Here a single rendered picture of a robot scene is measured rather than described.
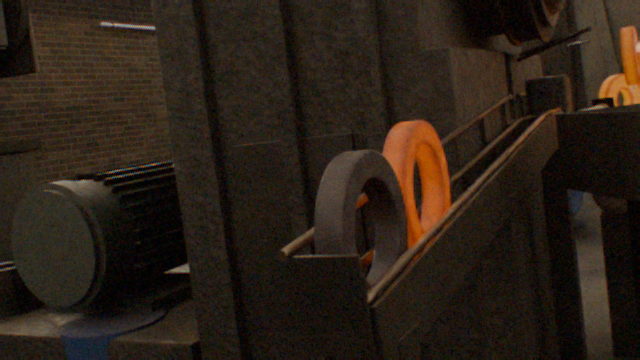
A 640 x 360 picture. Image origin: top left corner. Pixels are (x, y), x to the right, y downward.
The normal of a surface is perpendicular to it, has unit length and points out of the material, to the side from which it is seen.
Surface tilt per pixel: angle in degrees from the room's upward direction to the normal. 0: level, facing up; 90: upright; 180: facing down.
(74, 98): 90
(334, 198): 56
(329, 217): 68
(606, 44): 90
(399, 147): 45
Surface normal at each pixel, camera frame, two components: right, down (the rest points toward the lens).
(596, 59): -0.66, 0.15
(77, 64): 0.88, -0.07
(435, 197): -0.48, -0.21
